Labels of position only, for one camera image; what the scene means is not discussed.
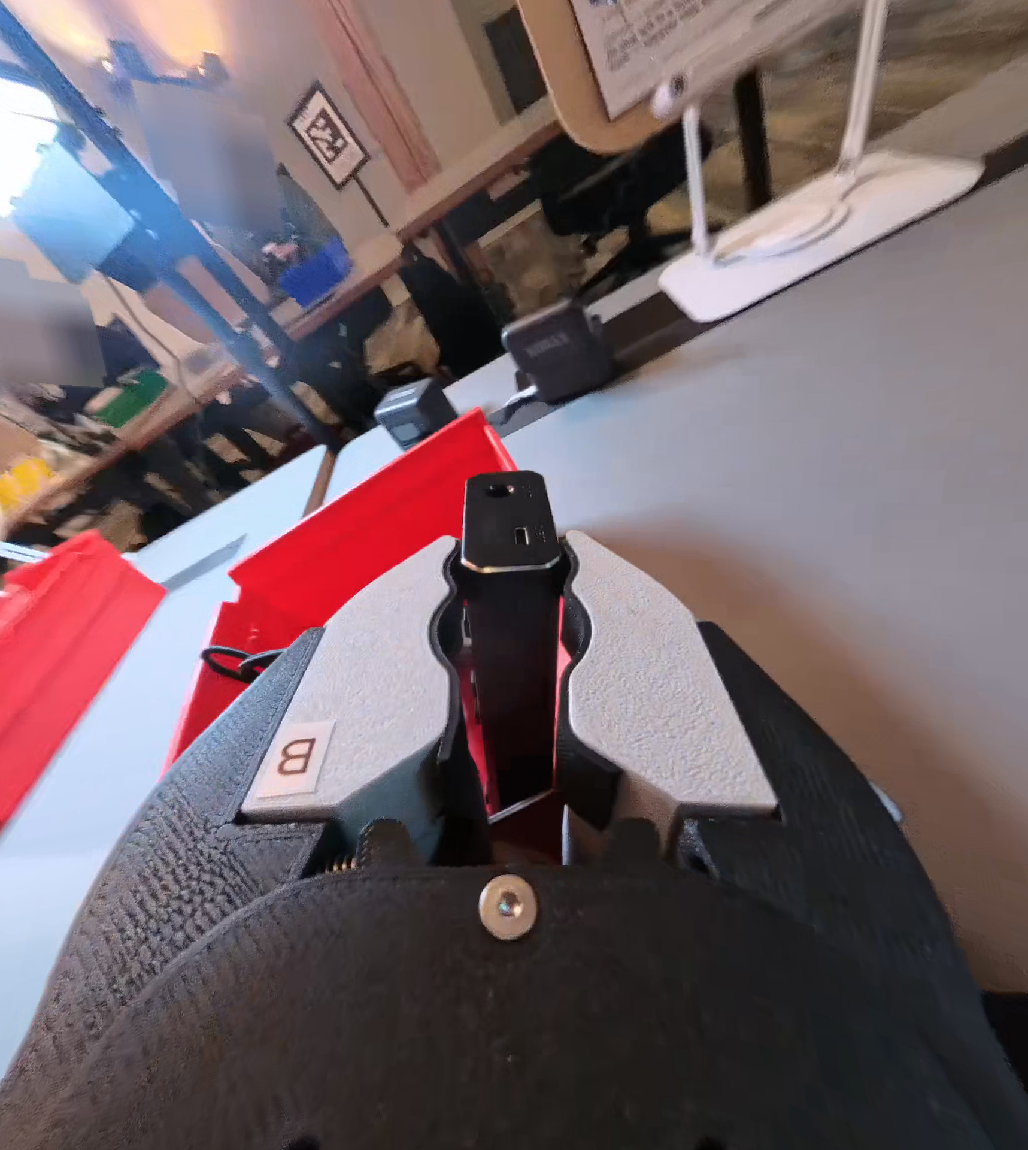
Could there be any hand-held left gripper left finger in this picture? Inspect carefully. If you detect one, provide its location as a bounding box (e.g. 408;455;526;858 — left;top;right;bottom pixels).
239;535;492;867

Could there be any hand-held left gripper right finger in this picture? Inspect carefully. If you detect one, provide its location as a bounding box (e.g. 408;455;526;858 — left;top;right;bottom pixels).
557;528;783;865

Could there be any red plastic bin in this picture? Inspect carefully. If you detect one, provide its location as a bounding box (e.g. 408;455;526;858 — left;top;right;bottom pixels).
0;528;166;841
162;406;569;864

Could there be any black usb hub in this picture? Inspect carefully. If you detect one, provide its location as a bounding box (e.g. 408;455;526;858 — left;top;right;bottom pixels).
462;470;564;823

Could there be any small grey adapter box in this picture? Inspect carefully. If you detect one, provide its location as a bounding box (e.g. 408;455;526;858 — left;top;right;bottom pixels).
374;377;459;450

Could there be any black power adapter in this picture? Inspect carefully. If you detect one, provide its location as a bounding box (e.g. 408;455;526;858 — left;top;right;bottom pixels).
500;299;618;405

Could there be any green plastic bin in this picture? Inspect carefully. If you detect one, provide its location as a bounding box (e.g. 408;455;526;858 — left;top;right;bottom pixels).
96;368;169;428

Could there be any yellow plastic bin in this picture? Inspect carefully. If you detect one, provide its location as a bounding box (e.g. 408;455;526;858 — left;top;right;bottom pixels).
0;456;57;513

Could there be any blue plastic bin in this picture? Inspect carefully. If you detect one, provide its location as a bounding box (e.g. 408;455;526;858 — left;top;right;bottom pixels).
278;238;353;308

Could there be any black metal rack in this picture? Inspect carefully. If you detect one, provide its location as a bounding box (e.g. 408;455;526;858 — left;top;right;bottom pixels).
0;0;339;446

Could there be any framed black-white wall marker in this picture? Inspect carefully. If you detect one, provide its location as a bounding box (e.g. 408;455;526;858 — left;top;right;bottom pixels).
287;81;373;192

